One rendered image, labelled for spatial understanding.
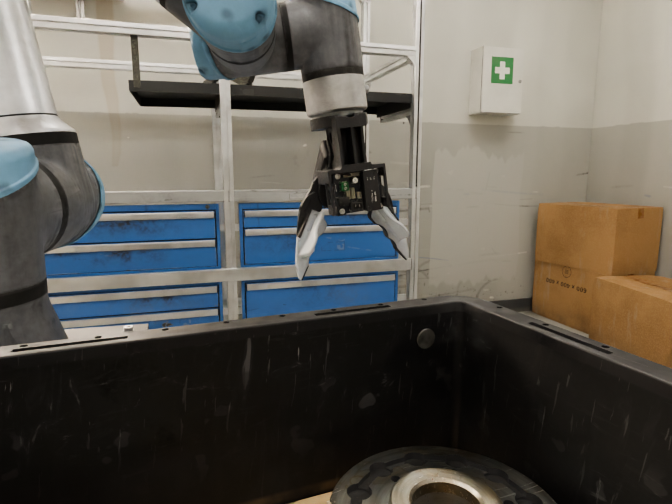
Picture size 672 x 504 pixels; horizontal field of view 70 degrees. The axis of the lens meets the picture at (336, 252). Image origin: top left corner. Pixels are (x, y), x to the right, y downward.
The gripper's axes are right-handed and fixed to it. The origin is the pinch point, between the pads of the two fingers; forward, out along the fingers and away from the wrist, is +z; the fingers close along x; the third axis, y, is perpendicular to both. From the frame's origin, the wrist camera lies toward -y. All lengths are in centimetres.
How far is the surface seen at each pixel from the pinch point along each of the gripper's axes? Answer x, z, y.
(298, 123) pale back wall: 40, -36, -226
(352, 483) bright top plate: -12.8, -0.6, 41.4
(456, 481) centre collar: -8.4, -0.5, 43.2
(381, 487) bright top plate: -11.6, -0.4, 42.0
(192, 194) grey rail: -24, -8, -137
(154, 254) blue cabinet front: -42, 14, -138
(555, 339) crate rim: -2.8, -6.0, 43.1
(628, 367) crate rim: -2.4, -6.0, 46.6
